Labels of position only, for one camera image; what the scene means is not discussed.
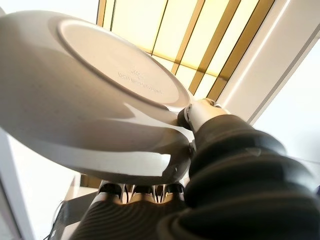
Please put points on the cream round plate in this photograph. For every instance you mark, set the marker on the cream round plate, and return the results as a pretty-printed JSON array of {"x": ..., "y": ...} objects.
[{"x": 75, "y": 100}]

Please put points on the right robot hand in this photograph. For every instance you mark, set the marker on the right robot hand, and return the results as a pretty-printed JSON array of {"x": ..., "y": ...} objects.
[{"x": 250, "y": 200}]

